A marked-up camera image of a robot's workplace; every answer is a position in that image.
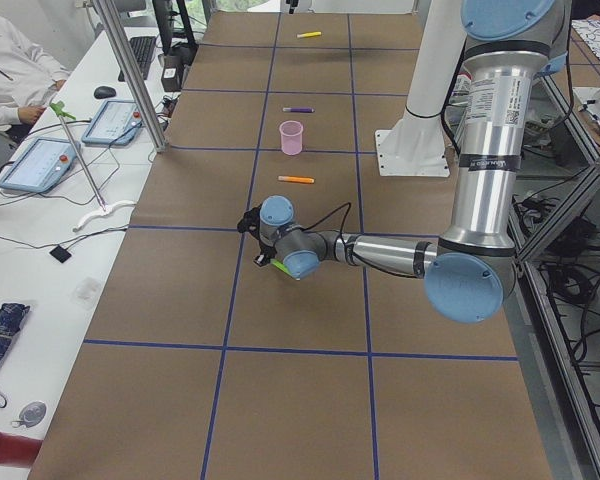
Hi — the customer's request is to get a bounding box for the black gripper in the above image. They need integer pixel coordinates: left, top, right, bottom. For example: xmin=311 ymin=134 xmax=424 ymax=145
xmin=254 ymin=237 xmax=276 ymax=267

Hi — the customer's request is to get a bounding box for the green marker pen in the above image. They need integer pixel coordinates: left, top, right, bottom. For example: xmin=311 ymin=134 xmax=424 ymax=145
xmin=270 ymin=259 xmax=292 ymax=276

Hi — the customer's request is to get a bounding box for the yellow marker pen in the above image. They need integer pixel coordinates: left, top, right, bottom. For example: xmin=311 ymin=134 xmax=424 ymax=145
xmin=296 ymin=31 xmax=322 ymax=39

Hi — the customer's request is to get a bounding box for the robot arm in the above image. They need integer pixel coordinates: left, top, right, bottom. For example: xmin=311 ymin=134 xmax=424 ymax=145
xmin=239 ymin=1 xmax=572 ymax=323

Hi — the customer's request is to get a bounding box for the orange marker pen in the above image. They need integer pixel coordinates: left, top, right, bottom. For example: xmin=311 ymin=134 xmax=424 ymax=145
xmin=277 ymin=175 xmax=315 ymax=185

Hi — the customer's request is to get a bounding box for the purple marker pen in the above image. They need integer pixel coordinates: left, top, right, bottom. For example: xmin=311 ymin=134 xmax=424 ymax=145
xmin=282 ymin=107 xmax=315 ymax=114

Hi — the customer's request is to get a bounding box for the brown paper table mat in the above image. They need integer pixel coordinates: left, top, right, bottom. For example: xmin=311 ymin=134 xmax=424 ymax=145
xmin=27 ymin=10 xmax=554 ymax=480

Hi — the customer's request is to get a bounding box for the far blue teach pendant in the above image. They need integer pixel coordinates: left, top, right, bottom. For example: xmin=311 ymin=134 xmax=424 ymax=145
xmin=81 ymin=99 xmax=142 ymax=147

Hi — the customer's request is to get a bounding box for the blue teach pendant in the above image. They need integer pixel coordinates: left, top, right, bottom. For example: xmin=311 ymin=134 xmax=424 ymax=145
xmin=0 ymin=138 xmax=78 ymax=193
xmin=81 ymin=99 xmax=142 ymax=147

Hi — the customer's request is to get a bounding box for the small black square device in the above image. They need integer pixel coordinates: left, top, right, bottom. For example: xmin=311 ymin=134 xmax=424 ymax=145
xmin=49 ymin=245 xmax=72 ymax=263

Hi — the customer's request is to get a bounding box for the black computer monitor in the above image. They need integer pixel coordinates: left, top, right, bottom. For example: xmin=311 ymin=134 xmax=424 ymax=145
xmin=151 ymin=0 xmax=198 ymax=64

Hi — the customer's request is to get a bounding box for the black computer mouse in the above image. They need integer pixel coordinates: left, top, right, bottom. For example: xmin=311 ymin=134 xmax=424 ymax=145
xmin=93 ymin=85 xmax=117 ymax=100

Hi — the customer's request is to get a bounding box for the near blue teach pendant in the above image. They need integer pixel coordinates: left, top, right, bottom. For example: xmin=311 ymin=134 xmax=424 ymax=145
xmin=0 ymin=138 xmax=78 ymax=193

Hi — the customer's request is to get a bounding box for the black keyboard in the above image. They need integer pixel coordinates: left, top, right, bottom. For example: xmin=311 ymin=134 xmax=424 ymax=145
xmin=129 ymin=36 xmax=156 ymax=80

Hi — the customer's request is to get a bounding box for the long grabber stick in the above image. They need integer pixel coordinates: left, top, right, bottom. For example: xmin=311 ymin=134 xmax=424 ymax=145
xmin=49 ymin=101 xmax=136 ymax=233

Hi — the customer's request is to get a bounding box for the folded blue umbrella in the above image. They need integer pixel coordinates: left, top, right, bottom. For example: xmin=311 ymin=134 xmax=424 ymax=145
xmin=0 ymin=303 xmax=30 ymax=362

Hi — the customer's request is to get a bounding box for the silver round tag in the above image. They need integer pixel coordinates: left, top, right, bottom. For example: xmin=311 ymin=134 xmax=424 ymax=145
xmin=11 ymin=400 xmax=47 ymax=428

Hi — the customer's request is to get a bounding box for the person in white shirt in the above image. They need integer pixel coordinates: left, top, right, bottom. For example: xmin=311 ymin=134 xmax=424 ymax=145
xmin=0 ymin=16 xmax=71 ymax=131

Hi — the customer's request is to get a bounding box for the red cylinder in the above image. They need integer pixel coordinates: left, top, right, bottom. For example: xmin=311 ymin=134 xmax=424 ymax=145
xmin=0 ymin=432 xmax=43 ymax=468

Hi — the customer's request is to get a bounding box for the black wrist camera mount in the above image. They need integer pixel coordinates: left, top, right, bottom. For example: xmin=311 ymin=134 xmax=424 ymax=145
xmin=237 ymin=205 xmax=261 ymax=241

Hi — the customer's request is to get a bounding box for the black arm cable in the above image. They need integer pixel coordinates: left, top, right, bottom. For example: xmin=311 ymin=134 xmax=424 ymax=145
xmin=302 ymin=201 xmax=354 ymax=234

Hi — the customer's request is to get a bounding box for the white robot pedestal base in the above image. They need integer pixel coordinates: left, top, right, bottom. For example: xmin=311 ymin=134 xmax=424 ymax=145
xmin=375 ymin=0 xmax=466 ymax=178

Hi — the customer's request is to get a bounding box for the aluminium frame post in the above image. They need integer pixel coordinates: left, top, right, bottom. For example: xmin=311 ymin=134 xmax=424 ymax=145
xmin=93 ymin=0 xmax=167 ymax=153

